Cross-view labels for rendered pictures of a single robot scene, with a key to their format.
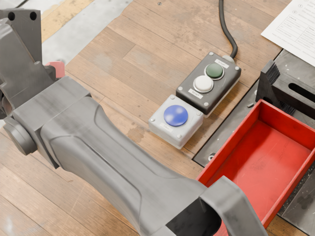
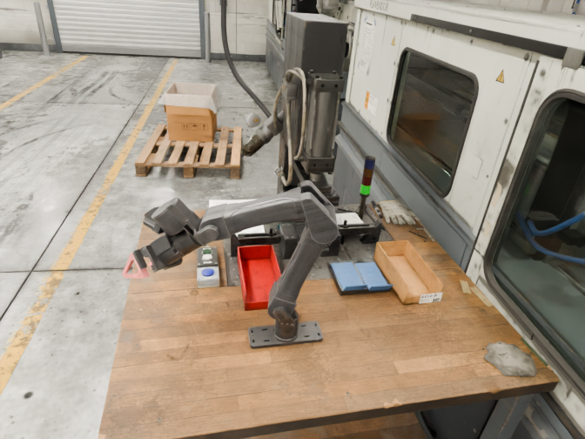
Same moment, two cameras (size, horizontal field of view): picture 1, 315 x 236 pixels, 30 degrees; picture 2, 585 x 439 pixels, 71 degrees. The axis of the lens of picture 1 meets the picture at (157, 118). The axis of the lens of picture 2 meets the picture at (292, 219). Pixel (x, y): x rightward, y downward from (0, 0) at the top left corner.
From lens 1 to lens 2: 0.73 m
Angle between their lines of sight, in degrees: 47
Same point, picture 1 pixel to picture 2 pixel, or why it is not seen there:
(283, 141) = (255, 261)
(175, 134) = (214, 278)
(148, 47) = not seen: hidden behind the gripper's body
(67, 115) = (228, 208)
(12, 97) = (192, 224)
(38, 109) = (213, 214)
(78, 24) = (25, 365)
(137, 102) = (181, 282)
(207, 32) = not seen: hidden behind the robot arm
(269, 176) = (263, 273)
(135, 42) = not seen: hidden behind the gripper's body
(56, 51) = (19, 389)
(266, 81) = (234, 239)
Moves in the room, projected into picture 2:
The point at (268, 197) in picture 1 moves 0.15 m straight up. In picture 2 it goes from (270, 279) to (272, 239)
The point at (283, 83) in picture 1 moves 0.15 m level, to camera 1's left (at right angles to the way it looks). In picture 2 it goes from (241, 236) to (209, 255)
